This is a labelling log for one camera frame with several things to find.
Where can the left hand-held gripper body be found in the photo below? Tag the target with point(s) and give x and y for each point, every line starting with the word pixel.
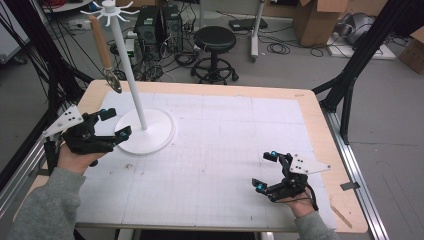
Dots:
pixel 80 136

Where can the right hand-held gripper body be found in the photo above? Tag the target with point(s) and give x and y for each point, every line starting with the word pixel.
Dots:
pixel 293 181

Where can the white hook stand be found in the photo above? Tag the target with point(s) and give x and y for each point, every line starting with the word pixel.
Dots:
pixel 146 135

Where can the person's left hand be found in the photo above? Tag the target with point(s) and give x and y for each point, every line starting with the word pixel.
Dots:
pixel 75 161

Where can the person's right hand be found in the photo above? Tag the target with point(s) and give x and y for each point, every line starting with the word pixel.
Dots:
pixel 301 206

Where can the black tape piece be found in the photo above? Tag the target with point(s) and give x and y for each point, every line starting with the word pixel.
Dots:
pixel 350 186
pixel 37 173

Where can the white grid mat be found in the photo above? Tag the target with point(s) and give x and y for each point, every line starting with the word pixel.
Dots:
pixel 216 140

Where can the thin wooden stick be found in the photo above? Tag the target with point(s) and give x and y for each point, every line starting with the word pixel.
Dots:
pixel 341 217

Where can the black computer tower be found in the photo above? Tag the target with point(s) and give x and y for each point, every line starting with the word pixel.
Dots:
pixel 173 28
pixel 146 28

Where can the white cabinet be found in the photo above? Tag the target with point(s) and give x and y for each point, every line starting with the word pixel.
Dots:
pixel 11 36

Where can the white stand leg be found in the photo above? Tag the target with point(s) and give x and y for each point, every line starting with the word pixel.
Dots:
pixel 256 30

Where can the black round stool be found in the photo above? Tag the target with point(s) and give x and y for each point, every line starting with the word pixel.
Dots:
pixel 215 38

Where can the flat black device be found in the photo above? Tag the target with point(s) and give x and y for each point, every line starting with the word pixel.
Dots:
pixel 248 24

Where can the large open cardboard box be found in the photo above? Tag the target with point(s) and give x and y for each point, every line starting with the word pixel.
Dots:
pixel 315 23

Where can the white flat board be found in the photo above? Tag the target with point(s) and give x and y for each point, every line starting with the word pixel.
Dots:
pixel 383 53

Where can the grey rounded appliance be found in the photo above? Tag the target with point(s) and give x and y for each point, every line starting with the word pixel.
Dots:
pixel 358 28

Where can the small cardboard box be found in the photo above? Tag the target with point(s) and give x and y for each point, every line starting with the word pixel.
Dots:
pixel 413 53

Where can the aluminium rail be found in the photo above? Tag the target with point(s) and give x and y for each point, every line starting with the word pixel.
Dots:
pixel 360 186
pixel 20 170

